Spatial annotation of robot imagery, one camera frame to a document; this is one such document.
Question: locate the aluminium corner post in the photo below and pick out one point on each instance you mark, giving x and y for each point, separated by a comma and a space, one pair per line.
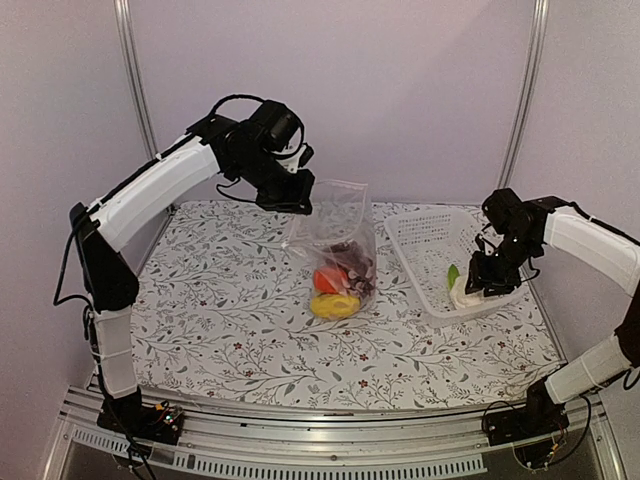
527, 90
133, 72

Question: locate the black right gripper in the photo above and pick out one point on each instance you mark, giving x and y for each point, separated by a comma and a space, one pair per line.
481, 276

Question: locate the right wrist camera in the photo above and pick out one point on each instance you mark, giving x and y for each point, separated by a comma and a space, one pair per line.
485, 245

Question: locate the white toy cauliflower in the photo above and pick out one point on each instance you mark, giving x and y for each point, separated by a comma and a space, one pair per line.
455, 285

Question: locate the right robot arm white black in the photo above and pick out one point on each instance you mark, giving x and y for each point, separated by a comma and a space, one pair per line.
527, 229

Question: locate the aluminium corner post right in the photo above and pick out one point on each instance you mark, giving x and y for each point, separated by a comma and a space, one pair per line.
527, 90

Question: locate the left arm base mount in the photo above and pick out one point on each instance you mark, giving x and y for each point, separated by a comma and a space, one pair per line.
160, 423

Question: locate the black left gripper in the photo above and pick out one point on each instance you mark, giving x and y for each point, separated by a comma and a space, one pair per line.
292, 203

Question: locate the dark red toy grapes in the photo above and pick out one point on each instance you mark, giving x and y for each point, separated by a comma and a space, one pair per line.
359, 267

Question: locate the floral patterned tablecloth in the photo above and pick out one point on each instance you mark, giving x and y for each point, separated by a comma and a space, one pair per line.
223, 311

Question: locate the white perforated plastic basket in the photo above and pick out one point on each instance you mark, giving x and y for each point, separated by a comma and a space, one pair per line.
427, 242

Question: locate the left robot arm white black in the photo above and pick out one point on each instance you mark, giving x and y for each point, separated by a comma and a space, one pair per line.
253, 150

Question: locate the orange toy pumpkin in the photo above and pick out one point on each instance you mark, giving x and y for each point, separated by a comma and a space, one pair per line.
330, 280

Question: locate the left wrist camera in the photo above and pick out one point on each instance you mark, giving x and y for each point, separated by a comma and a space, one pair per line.
281, 134

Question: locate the aluminium front rail frame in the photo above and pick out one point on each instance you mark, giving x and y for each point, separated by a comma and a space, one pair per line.
224, 439

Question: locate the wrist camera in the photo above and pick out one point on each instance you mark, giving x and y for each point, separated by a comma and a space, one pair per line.
281, 134
485, 245

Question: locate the aluminium corner post left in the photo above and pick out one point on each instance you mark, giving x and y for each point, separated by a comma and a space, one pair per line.
133, 72

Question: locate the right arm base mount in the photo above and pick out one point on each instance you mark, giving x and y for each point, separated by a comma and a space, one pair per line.
539, 440

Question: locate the clear zip top bag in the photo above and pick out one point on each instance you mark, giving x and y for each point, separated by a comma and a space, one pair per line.
338, 242

